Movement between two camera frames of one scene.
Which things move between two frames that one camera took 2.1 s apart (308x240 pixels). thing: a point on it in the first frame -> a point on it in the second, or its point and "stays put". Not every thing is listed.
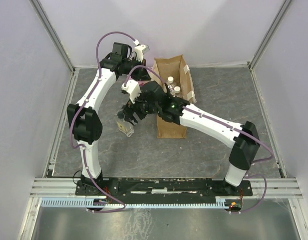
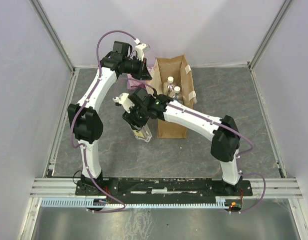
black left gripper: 142,74 stays put
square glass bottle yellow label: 125,126 -> 144,134
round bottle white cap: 170,80 stays put
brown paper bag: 177,67 stays put
